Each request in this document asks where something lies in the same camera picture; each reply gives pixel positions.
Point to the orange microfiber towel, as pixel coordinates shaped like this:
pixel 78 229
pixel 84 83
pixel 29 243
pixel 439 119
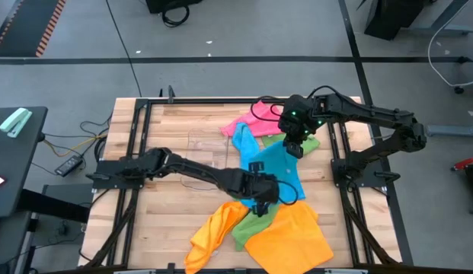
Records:
pixel 213 236
pixel 289 243

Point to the grey table foot bar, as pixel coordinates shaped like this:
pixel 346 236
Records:
pixel 457 131

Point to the black side desk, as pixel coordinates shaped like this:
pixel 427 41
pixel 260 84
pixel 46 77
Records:
pixel 15 171

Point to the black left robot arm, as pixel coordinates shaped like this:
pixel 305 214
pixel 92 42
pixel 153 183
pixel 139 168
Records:
pixel 198 172

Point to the black mat with orange stripes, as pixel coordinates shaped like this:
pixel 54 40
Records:
pixel 26 26

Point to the black caster wheel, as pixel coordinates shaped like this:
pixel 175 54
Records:
pixel 459 90

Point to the black metal table frame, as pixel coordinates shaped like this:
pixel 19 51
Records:
pixel 221 100

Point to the red and black chair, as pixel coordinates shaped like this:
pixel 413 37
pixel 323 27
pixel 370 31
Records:
pixel 464 163

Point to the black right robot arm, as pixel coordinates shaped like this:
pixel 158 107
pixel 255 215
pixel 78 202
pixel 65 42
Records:
pixel 373 112

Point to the grey desk leg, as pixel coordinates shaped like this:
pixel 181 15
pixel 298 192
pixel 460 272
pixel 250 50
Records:
pixel 441 30

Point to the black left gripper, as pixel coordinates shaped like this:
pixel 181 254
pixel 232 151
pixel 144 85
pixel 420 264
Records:
pixel 259 188

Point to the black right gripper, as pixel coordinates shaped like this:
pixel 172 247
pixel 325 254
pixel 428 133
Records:
pixel 301 133

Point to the mint green stapler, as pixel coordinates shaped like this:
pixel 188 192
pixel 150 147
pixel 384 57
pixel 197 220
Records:
pixel 15 122

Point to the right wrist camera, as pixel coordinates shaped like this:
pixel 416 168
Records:
pixel 287 114

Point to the green microfiber towel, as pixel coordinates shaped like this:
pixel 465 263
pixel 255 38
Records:
pixel 310 144
pixel 251 228

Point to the black desk base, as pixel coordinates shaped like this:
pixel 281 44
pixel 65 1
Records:
pixel 388 19

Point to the black power adapter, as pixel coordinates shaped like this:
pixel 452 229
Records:
pixel 68 165

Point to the black equipment box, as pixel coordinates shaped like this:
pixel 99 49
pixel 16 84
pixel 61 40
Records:
pixel 171 4

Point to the black frame clamp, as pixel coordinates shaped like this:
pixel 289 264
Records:
pixel 170 93

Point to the pink microfiber towel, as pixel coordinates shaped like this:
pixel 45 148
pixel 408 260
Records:
pixel 255 122

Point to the black desk underframe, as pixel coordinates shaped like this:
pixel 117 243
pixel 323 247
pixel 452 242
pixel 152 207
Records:
pixel 49 205

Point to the clear plastic bin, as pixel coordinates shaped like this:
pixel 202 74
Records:
pixel 205 144

